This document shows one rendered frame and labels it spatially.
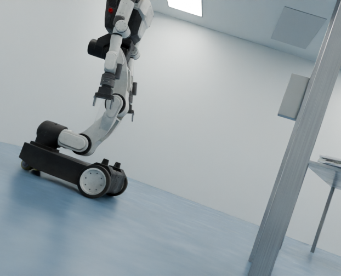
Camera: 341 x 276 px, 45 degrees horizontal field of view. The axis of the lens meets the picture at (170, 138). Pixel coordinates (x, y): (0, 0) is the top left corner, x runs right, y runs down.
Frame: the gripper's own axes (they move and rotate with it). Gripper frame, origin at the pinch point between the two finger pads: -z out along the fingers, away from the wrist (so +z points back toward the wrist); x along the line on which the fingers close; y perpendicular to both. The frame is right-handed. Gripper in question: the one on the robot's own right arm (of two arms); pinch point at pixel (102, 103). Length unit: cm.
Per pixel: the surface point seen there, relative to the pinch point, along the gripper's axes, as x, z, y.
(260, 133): 147, 75, 439
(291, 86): 110, 29, -7
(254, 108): 131, 117, 438
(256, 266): 90, -60, -121
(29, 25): -129, 88, 134
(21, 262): 34, -66, -152
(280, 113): 107, 12, -6
